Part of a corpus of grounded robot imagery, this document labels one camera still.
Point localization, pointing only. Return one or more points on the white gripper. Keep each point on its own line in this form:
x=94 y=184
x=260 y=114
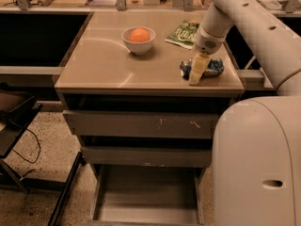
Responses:
x=207 y=42

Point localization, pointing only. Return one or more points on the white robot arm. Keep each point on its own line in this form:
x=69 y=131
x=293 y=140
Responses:
x=256 y=163

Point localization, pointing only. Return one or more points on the grey drawer cabinet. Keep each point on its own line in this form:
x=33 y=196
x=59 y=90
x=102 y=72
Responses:
x=103 y=75

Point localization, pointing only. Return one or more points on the top grey drawer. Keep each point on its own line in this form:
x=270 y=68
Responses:
x=140 y=124

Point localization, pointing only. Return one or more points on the grey drawer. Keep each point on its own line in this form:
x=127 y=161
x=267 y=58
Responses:
x=140 y=124
x=147 y=196
x=148 y=157

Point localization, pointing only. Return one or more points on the middle grey drawer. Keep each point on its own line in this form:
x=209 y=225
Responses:
x=148 y=157

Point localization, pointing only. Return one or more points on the bottom grey drawer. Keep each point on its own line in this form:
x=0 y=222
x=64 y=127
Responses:
x=147 y=196

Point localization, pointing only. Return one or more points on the green chip bag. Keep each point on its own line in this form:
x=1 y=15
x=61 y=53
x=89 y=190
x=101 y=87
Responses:
x=184 y=34

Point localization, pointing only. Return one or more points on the white ceramic bowl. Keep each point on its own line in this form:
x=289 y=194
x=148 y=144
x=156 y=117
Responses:
x=138 y=48

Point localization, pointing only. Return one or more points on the orange fruit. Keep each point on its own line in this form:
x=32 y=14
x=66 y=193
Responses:
x=139 y=35

